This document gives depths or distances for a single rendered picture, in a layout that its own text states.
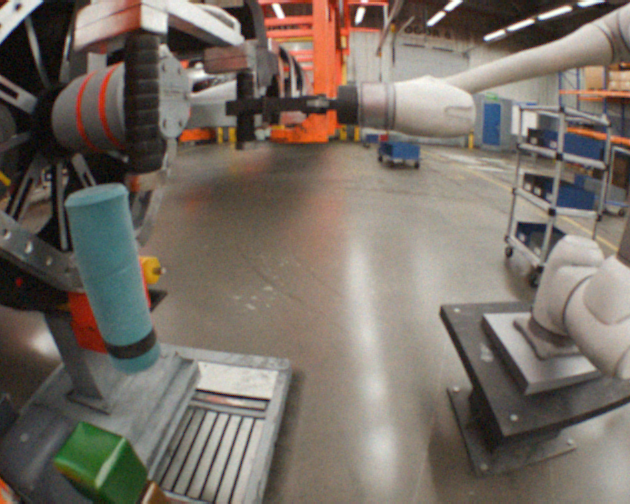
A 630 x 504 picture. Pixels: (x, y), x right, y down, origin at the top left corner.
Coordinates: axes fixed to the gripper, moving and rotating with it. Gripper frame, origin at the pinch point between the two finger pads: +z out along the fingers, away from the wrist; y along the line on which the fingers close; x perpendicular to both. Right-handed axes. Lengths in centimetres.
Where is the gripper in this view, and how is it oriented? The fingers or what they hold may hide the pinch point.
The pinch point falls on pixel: (246, 107)
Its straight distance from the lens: 64.7
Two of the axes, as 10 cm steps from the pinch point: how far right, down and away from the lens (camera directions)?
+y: 1.0, -3.8, 9.2
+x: 0.0, -9.3, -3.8
